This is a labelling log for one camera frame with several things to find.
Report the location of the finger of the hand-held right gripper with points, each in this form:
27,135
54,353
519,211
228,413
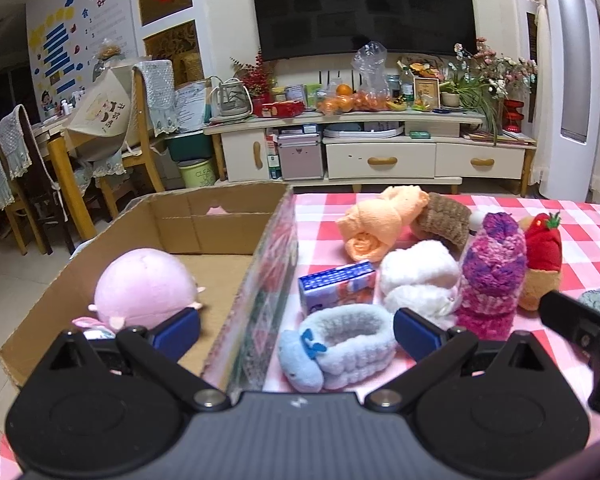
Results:
570,312

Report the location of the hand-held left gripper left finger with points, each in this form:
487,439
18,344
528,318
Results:
180,327

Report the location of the light green trash bin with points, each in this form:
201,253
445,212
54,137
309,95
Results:
197,175

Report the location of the pink storage case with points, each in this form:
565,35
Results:
300,157

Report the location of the wrapped gift basket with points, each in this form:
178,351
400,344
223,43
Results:
108,52

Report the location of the cream television cabinet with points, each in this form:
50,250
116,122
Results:
240,155

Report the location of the wooden dining table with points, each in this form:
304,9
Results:
62,160

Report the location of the pink checked tablecloth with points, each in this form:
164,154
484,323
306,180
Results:
580,230

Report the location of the white printed paper bag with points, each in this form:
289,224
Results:
192,105

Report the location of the green potted plant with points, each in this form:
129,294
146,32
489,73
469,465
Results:
462,92

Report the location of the colourful wall poster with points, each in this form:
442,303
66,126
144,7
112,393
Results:
60,45

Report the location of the black television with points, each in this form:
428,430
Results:
360,5

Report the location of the small green box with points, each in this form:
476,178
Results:
419,134

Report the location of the brown knit headband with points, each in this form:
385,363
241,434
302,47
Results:
442,217

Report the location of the pink plush toy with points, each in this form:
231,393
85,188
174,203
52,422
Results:
140,285

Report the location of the purple knit hat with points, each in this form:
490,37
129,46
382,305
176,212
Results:
490,270

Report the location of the red berry branches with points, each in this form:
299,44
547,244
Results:
255,80

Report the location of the red strawberry plush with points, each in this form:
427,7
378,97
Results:
542,255

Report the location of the wooden dining chair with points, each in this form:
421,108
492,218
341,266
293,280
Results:
142,140
40,195
12,220

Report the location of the dark green storage box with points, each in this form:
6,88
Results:
190,145

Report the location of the cream cabinet drawer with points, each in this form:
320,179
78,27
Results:
380,160
480,161

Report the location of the dried flower bouquet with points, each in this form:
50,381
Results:
500,67

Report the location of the glass electric kettle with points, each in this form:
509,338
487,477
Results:
232,100

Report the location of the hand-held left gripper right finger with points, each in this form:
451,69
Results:
415,330

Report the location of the yellow banana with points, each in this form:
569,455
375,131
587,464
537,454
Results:
396,106

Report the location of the cardboard box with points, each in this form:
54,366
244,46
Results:
180,220

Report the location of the white fluffy headband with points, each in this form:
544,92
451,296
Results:
415,270

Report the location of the white oval tray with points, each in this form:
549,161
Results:
360,131

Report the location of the red snack box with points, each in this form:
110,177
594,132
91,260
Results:
282,108

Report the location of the white tower air conditioner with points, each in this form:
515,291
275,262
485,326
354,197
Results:
575,60

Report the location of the fluffy blue whale headband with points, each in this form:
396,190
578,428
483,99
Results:
340,340

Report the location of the wooden picture frame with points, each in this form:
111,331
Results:
426,92

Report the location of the stack of books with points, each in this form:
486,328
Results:
495,137

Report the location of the clear plastic bottle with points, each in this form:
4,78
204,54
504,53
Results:
406,87

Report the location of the red vase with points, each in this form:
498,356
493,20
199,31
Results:
512,115

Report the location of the beige printed tote bag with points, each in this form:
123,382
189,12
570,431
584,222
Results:
100,115

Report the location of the blue tissue pack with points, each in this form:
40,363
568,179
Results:
335,285

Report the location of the clear plastic bag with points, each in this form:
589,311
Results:
370,65

